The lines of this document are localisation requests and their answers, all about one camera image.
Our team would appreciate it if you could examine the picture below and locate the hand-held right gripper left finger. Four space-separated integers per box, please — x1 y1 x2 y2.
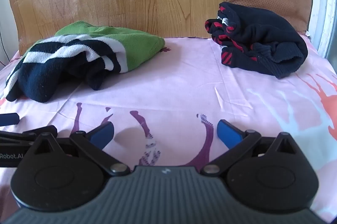
33 122 131 176

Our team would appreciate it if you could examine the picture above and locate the pink printed bed sheet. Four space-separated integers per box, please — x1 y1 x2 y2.
0 35 337 224

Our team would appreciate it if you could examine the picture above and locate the black red patterned sweater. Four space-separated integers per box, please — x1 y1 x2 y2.
204 2 309 79

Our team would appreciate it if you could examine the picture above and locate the white window frame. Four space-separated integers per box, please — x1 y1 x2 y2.
310 0 337 59

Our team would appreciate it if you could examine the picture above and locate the green striped navy sweater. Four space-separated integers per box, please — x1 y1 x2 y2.
4 20 166 103

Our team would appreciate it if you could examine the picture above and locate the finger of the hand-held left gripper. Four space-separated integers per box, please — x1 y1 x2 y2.
0 113 20 127
0 125 58 146

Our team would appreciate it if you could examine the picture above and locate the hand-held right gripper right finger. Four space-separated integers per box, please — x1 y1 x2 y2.
201 120 301 176

